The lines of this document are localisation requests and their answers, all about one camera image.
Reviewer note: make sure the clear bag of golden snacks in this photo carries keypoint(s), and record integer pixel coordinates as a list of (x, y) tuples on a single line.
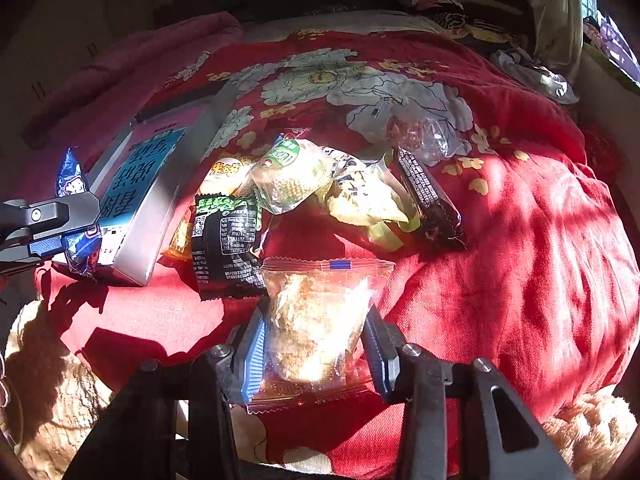
[(314, 318)]

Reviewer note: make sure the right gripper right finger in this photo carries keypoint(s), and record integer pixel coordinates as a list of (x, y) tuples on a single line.
[(381, 340)]

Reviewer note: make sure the clear bag of red candies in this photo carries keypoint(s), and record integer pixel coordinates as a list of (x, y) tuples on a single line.
[(429, 140)]

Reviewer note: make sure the pink and blue book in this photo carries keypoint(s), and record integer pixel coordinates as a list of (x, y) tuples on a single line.
[(147, 151)]

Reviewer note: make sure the purple item on windowsill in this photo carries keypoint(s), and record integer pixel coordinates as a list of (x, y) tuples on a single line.
[(603, 34)]

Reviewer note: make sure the grey metal tray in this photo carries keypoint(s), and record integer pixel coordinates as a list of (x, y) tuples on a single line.
[(136, 256)]

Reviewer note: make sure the yellow clear snack bag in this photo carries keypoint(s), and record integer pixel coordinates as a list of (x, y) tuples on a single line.
[(368, 195)]

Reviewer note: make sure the orange rice cracker packet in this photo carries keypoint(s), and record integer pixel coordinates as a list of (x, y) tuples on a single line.
[(226, 180)]

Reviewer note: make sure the grey crumpled garment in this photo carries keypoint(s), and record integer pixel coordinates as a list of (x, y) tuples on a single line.
[(519, 65)]

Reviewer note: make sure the blue snack packet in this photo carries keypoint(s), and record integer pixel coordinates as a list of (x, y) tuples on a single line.
[(82, 239)]

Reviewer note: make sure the red floral blanket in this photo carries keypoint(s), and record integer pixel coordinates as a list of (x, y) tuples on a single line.
[(547, 286)]

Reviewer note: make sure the green label clear snack bag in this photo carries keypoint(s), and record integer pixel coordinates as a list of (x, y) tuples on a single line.
[(291, 171)]

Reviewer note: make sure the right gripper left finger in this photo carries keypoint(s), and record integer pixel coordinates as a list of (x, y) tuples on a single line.
[(248, 360)]

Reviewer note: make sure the beige fuzzy blanket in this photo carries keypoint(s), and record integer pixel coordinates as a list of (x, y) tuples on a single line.
[(55, 400)]

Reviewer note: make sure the pile of folded clothes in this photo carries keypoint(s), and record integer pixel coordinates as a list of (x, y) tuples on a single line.
[(485, 26)]

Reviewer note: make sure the dark brown snack bar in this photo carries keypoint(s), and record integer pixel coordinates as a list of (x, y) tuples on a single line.
[(441, 222)]

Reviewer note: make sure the black green snack packet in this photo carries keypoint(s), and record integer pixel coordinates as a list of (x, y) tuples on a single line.
[(225, 243)]

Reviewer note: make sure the beige curtain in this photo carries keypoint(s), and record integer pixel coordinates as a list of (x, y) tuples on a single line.
[(558, 25)]

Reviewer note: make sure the pink quilt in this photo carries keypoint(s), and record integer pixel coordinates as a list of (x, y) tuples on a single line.
[(163, 50)]

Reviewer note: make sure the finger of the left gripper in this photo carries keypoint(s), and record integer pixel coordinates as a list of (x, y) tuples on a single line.
[(21, 258), (23, 223)]

